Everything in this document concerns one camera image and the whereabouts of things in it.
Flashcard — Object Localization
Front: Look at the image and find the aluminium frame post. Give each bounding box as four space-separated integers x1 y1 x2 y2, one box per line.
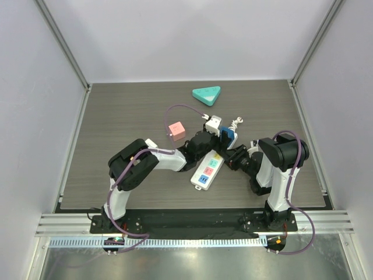
288 0 345 88
34 0 90 92

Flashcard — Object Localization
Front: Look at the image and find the white plug cube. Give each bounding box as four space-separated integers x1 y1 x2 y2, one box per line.
145 138 158 149

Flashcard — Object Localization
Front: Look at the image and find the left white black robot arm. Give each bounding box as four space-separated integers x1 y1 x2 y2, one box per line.
101 128 237 233

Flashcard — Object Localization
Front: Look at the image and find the right aluminium frame post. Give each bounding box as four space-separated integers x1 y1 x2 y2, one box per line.
288 0 345 88

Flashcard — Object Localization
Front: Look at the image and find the white slotted cable duct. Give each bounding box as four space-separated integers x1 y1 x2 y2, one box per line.
49 236 267 250

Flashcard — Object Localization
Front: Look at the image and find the left aluminium frame post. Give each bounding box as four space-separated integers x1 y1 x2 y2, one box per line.
34 0 90 92

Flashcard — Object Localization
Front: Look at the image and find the teal triangular socket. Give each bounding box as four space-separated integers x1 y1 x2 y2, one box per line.
192 86 221 107

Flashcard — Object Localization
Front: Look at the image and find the aluminium front rail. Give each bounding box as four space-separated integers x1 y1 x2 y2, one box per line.
35 210 354 237

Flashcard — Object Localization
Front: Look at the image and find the white power strip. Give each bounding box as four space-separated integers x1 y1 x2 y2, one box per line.
190 133 238 191

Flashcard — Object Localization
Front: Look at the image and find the blue plug cube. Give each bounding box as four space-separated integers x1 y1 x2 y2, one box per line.
220 126 235 149

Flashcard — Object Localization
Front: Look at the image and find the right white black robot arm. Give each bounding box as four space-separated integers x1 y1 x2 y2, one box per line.
219 133 309 231

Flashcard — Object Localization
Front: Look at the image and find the white power strip cord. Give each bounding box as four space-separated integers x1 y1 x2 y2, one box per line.
228 115 245 131

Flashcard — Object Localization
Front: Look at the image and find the pink plug cube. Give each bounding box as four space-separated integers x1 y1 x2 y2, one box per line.
168 121 186 141

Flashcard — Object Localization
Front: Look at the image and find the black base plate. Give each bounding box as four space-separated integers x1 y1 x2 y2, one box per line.
90 208 298 249

